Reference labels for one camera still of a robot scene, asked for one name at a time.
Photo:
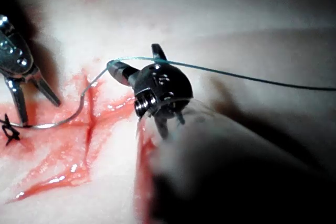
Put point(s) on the right arm needle driver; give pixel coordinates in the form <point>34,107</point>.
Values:
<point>168,85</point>

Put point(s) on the black stitching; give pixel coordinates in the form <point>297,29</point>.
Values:
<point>10,132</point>

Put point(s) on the left arm needle driver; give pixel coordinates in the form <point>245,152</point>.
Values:
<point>14,56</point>

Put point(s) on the tissue pad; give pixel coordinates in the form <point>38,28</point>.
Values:
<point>78,37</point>

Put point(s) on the dark right arm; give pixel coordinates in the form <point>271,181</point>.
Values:
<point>236,155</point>

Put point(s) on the right arm needle driver jaw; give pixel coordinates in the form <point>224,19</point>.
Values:
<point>158,52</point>
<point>120,73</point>

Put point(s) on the blue thread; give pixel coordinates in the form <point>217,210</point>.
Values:
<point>236,75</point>

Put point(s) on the curved steel needle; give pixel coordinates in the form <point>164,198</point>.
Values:
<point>61,122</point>

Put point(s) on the left arm needle driver jaw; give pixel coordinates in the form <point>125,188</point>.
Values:
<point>46,90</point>
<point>18,98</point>

